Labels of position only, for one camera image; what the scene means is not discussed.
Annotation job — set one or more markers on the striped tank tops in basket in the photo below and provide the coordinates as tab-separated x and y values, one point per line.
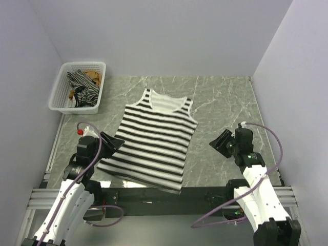
82	89

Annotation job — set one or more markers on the black white striped tank top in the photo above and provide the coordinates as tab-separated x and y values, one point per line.
156	131

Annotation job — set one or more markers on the white plastic basket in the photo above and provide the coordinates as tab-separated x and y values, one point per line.
78	88

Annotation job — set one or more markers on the mustard garment in basket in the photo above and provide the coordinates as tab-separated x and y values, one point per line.
93	77

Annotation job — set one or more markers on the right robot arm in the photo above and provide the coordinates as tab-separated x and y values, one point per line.
255	193

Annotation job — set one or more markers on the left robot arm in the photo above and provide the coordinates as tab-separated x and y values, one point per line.
78	192

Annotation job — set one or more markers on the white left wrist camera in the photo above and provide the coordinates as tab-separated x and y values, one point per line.
87	131

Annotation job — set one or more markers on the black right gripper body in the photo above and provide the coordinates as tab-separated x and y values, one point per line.
237	148

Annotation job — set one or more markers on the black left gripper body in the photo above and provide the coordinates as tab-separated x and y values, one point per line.
97	142

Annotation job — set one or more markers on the black base beam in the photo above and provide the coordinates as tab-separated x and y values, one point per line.
154	202

